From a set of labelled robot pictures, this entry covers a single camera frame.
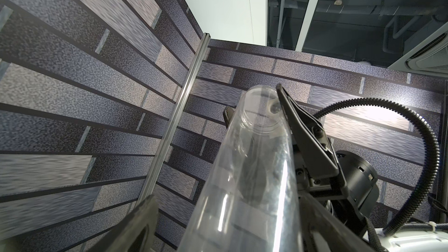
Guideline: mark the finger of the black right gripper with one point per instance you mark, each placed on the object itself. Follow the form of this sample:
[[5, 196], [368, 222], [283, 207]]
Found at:
[[228, 114]]

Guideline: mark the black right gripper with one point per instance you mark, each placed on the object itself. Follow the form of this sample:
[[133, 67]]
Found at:
[[339, 181]]

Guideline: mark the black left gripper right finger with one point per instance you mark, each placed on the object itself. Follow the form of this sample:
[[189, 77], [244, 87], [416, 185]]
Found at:
[[322, 232]]

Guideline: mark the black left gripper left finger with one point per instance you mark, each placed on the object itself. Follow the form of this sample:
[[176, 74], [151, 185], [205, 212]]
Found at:
[[135, 233]]

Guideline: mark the clear glass jar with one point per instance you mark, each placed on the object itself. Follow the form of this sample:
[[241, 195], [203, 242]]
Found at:
[[250, 202]]

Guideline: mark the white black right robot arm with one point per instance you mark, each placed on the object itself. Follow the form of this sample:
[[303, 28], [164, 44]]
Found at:
[[263, 120]]

